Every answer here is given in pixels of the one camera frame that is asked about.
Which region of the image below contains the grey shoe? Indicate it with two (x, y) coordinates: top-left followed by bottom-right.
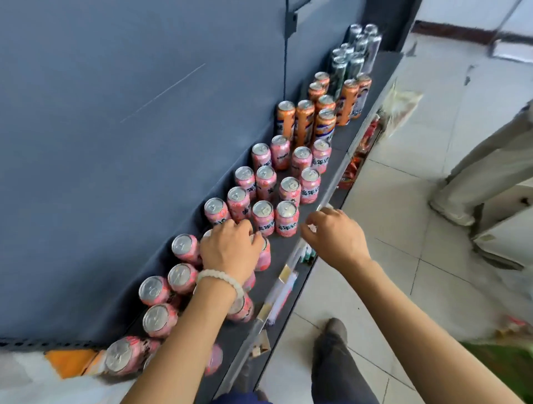
(323, 317), (349, 346)
(233, 362), (267, 400)

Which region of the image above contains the clear plastic bag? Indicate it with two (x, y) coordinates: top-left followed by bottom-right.
(376, 81), (425, 140)

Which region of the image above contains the group of orange cans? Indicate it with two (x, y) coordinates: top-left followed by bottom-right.
(276, 71), (332, 149)

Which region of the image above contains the person's right forearm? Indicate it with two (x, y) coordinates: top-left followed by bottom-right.
(343, 260), (525, 404)

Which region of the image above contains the navy blue shirt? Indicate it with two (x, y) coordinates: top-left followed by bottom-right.
(210, 390), (271, 404)

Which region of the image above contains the colourful snack packet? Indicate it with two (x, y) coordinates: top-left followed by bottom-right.
(495, 316), (533, 339)

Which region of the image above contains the grey metal shelf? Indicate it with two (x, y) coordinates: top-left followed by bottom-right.
(0, 0), (421, 404)

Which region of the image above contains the white bead bracelet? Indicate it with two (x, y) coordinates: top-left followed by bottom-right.
(195, 269), (245, 302)

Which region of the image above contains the person's right hand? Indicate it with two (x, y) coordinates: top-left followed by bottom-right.
(300, 207), (372, 276)

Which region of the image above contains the green cardboard box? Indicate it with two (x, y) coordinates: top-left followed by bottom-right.
(460, 341), (533, 404)

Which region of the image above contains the dark grey shelf unit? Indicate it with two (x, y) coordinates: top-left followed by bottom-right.
(362, 0), (424, 53)

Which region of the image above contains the pile of pink soda cans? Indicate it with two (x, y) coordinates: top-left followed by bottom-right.
(138, 138), (333, 377)

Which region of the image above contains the orange packet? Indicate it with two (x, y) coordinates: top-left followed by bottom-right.
(43, 349), (109, 380)

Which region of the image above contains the row of red snack packets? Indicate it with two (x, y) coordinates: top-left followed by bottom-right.
(338, 114), (382, 190)

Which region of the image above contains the person's left hand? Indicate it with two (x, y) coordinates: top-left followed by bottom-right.
(199, 219), (266, 286)

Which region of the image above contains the person's left forearm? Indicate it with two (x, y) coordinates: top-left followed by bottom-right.
(120, 279), (244, 404)

